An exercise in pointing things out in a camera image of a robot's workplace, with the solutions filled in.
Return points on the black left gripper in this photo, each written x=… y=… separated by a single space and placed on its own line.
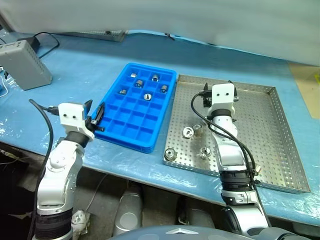
x=96 y=128

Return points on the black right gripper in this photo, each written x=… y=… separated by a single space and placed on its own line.
x=208 y=101

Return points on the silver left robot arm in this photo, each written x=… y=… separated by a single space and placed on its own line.
x=60 y=160

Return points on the blue compartment tray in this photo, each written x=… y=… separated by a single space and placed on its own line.
x=132 y=117

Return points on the grey perforated metal box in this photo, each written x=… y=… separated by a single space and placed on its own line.
x=22 y=67

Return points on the perforated metal tray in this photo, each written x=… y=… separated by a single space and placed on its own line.
x=262 y=130

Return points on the flat perforated metal panel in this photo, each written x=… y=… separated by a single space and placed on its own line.
x=110 y=36

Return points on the small black clip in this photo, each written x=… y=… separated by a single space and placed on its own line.
x=170 y=36

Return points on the brown cardboard mat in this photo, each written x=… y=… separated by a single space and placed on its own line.
x=307 y=95

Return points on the black power adapter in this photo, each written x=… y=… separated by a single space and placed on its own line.
x=33 y=43

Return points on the silver rounded cylinder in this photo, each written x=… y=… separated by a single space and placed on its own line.
x=197 y=217
x=130 y=212

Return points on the white crumpled paper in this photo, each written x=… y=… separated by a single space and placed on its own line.
x=80 y=221

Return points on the grey-blue robot torso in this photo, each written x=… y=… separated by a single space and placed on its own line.
x=175 y=235

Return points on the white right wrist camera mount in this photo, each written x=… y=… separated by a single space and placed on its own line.
x=222 y=96

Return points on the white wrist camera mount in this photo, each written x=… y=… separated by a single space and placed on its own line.
x=222 y=96
x=71 y=113

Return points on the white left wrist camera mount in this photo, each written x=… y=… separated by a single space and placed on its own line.
x=71 y=113

